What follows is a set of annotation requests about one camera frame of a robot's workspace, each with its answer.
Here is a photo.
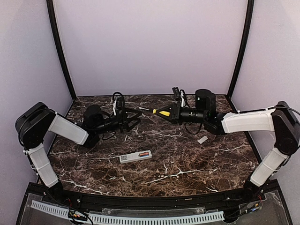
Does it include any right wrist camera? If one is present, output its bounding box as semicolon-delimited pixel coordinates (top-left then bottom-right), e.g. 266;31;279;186
172;87;189;107

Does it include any black frame post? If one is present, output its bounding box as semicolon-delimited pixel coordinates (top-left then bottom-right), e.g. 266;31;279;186
227;0;255;99
46;0;77;101

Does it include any right black frame post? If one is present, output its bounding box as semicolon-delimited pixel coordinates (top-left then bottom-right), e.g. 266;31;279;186
227;0;255;99

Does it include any yellow handled screwdriver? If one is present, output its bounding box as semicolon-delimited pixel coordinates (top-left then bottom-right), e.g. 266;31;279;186
138;107;171;117

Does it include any white remote control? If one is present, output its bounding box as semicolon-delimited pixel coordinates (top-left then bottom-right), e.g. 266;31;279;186
119;150;152;164

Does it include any white battery cover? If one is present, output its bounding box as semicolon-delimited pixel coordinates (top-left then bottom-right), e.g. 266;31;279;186
197;136;208;144

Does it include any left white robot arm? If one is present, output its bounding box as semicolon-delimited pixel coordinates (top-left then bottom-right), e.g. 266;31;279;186
15;100;142;203

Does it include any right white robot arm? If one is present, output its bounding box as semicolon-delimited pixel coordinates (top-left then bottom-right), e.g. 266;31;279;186
151;101;300;202

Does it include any white slotted cable duct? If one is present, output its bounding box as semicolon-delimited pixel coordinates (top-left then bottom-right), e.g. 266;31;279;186
30;200;225;225

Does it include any left black frame post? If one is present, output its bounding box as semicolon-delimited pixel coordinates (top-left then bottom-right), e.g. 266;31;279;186
46;0;77;101

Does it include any black front rail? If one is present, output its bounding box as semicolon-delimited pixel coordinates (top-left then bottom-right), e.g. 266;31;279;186
42;187;258;213

